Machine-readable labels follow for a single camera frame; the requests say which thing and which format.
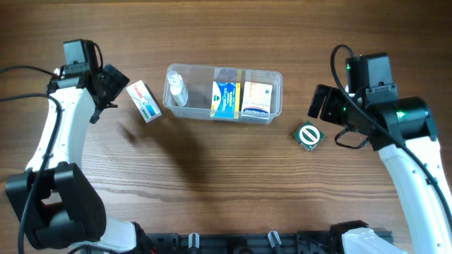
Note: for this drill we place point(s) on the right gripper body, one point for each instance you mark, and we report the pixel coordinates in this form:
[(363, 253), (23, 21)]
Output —
[(336, 108)]

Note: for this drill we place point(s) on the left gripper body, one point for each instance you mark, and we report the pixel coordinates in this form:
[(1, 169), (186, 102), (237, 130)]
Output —
[(114, 82)]

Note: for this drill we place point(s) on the green round-label small box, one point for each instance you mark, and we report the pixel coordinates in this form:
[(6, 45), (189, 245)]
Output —
[(308, 136)]

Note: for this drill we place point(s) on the white orange medicine box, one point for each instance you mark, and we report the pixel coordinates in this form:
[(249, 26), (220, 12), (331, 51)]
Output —
[(257, 99)]

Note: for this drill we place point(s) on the blue yellow VapoDrops box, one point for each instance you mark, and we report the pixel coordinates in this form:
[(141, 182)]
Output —
[(225, 101)]

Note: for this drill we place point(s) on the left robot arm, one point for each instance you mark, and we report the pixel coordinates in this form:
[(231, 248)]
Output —
[(56, 205)]

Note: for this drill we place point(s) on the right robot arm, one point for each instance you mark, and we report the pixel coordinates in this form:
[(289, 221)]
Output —
[(404, 133)]

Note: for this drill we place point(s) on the clear plastic container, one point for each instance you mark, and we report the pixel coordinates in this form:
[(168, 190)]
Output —
[(199, 84)]

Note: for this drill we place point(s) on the white Panadol box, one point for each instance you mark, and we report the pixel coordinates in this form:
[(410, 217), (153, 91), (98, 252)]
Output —
[(144, 101)]

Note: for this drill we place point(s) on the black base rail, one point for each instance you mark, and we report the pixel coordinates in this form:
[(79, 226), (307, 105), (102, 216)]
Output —
[(301, 242)]

